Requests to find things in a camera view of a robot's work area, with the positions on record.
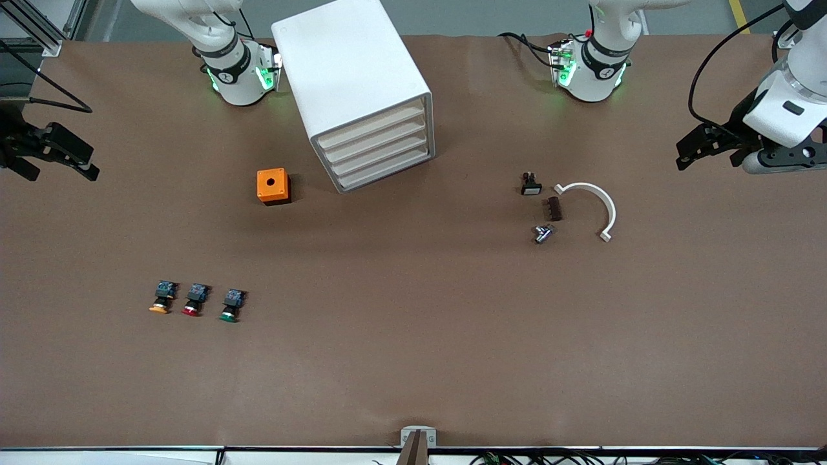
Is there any white curved bracket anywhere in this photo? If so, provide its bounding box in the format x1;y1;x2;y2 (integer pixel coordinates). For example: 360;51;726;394
554;182;617;243

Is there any red push button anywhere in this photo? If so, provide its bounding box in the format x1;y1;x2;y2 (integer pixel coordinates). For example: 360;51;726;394
181;283;210;317

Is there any orange button enclosure box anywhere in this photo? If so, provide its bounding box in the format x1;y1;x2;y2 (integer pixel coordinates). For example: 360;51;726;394
256;168;292;206

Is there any black cable bundle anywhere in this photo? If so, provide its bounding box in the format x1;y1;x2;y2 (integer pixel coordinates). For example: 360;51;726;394
472;449;827;465

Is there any green push button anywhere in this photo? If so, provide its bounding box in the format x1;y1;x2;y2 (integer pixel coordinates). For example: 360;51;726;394
219;288;246;323

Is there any black arm base cable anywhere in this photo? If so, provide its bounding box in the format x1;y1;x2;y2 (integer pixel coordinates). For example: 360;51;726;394
497;32;558;68

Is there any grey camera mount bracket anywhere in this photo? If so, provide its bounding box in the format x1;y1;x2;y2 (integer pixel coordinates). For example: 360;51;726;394
399;426;438;465

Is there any orange push button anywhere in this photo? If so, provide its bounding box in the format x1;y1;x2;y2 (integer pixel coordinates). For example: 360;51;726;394
149;280;178;315

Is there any white drawer cabinet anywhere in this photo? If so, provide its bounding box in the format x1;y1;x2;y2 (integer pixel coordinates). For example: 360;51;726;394
271;0;435;194

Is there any white table edge rail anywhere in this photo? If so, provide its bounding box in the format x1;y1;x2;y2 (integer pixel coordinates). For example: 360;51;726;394
0;446;827;465

